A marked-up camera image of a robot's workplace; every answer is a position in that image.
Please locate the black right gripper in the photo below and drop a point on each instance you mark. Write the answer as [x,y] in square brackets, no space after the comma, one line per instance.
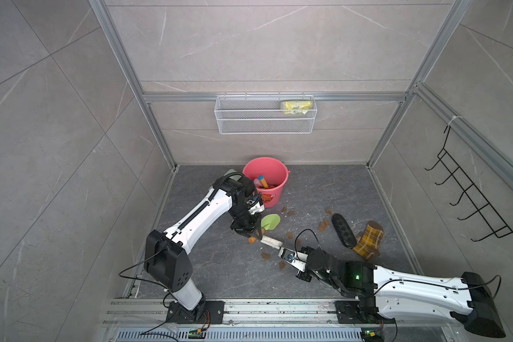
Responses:
[301,275]

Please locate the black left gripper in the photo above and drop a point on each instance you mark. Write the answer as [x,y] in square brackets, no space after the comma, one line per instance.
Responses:
[250,230]

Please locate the green trowel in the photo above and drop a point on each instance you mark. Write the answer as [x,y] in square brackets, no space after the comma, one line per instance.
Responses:
[268,223]

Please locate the white cleaning brush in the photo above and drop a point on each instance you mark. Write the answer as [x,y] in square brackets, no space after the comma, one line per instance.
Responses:
[274,243]

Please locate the yellow toy trowel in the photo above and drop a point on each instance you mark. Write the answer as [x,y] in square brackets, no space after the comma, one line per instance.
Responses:
[262,181]

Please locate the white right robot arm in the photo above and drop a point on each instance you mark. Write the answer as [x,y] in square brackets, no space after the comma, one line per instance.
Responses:
[385,295]

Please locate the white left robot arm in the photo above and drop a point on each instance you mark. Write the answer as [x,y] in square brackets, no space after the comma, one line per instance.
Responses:
[166,257]

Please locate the black oval brush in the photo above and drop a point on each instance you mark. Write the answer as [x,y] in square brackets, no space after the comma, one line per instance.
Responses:
[343,230]

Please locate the soil lumps near black brush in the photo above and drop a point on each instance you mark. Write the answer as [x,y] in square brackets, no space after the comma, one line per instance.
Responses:
[325,222]

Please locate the pink plastic bucket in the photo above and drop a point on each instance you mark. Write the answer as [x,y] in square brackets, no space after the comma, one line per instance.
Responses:
[276,174]

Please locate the mint green tissue box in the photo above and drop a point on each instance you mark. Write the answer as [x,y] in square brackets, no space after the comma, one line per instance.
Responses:
[233,174]

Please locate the plaid brown cloth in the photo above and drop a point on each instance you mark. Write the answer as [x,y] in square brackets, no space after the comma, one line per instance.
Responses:
[369,240]

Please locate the yellow sponge in basket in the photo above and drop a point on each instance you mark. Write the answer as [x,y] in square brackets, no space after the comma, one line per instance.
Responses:
[297,107]

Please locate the white wire wall basket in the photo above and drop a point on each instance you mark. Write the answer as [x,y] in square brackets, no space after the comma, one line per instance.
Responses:
[261,114]

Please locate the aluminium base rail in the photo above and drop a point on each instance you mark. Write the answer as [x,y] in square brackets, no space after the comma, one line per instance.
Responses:
[256,320]

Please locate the black wall hook rack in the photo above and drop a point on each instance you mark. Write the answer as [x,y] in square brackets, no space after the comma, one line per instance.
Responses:
[480,206]

